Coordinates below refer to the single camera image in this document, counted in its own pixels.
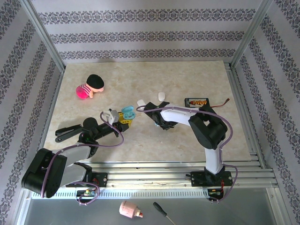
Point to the black battery charger board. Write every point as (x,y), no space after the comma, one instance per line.
(197,102)

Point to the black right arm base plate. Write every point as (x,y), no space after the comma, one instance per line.
(197,179)

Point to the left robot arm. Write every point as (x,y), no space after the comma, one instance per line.
(47,171)

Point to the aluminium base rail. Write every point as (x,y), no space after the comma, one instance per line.
(152,175)

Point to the aluminium frame post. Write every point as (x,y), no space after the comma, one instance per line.
(250,35)
(43,35)

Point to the blue earbud charging case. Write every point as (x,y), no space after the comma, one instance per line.
(127,110)

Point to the small electronics board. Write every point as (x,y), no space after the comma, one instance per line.
(87,192)
(214,193)

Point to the plush doll with black hair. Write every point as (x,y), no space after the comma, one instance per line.
(93,82)

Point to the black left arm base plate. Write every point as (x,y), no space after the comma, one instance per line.
(102,179)

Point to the pink plastic bottle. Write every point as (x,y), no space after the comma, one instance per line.
(127,208)

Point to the aluminium side rail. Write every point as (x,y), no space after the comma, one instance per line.
(49,117)
(245,117)

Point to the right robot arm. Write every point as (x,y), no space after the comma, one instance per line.
(178,114)

